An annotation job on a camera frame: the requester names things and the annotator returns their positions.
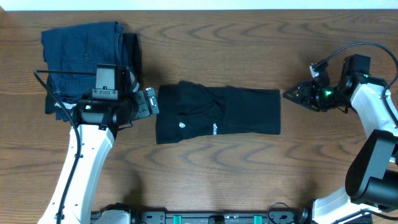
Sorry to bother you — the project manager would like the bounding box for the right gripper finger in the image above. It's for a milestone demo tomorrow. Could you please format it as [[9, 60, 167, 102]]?
[[283, 80, 313, 96], [283, 95, 319, 111]]

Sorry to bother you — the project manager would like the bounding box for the black t-shirt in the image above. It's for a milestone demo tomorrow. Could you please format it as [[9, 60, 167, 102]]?
[[155, 81, 281, 144]]

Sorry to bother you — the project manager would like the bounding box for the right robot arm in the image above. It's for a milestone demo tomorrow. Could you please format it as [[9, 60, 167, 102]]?
[[283, 73, 397, 223]]

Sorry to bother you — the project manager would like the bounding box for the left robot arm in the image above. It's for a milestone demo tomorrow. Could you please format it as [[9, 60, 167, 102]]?
[[39, 88, 159, 223]]

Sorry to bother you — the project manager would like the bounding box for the folded black garment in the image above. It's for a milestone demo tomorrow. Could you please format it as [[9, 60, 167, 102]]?
[[45, 32, 141, 123]]

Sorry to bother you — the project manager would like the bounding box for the small black cable loop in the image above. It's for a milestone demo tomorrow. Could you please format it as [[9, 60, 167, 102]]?
[[267, 202, 300, 224]]

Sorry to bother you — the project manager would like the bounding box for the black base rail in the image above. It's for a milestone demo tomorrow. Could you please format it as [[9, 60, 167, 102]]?
[[90, 203, 299, 224]]

